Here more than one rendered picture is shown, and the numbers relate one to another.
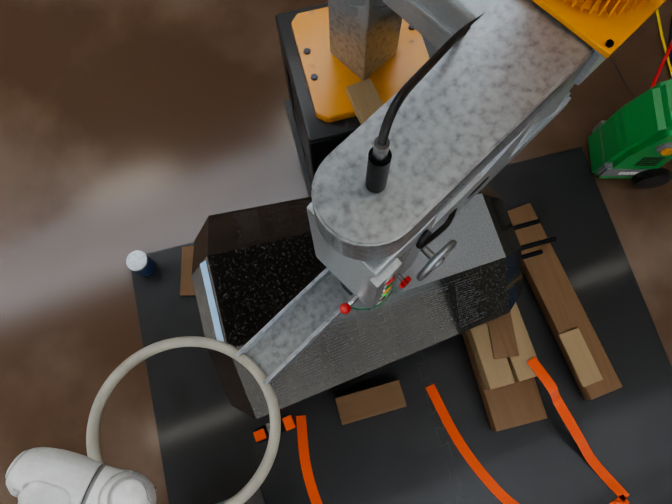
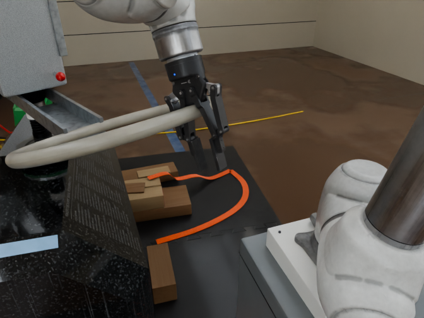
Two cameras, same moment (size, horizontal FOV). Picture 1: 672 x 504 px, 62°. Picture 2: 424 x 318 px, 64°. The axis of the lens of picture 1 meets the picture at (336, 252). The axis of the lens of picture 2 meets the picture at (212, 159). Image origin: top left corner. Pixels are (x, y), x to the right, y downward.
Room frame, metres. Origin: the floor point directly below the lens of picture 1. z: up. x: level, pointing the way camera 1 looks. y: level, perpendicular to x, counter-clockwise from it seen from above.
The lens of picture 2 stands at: (-0.24, 1.16, 1.52)
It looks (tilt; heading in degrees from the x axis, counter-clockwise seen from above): 30 degrees down; 268
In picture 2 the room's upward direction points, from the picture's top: straight up
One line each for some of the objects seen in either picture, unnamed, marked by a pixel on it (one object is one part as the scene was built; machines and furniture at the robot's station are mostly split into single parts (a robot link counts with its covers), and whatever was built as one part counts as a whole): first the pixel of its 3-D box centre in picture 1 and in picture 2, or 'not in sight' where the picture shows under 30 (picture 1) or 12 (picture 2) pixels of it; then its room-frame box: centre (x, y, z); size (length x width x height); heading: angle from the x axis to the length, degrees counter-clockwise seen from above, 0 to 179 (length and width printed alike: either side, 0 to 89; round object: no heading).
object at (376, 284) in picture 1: (381, 284); (50, 11); (0.27, -0.11, 1.38); 0.08 x 0.03 x 0.28; 131
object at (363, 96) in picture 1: (368, 107); not in sight; (1.07, -0.15, 0.81); 0.20 x 0.10 x 0.05; 19
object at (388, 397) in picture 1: (370, 402); (161, 271); (-0.01, -0.12, 0.07); 0.30 x 0.12 x 0.12; 103
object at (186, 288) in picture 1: (191, 270); not in sight; (0.67, 0.72, 0.02); 0.25 x 0.10 x 0.01; 179
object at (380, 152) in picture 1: (378, 165); not in sight; (0.40, -0.08, 1.78); 0.04 x 0.04 x 0.17
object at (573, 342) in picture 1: (580, 357); (153, 171); (0.14, -1.09, 0.10); 0.25 x 0.10 x 0.01; 17
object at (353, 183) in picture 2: not in sight; (356, 207); (-0.60, 0.55, 1.03); 0.18 x 0.16 x 0.22; 72
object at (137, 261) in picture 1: (141, 263); not in sight; (0.70, 0.95, 0.08); 0.10 x 0.10 x 0.13
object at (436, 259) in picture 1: (427, 251); not in sight; (0.39, -0.25, 1.20); 0.15 x 0.10 x 0.15; 131
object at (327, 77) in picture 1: (363, 54); not in sight; (1.33, -0.15, 0.76); 0.49 x 0.49 x 0.05; 11
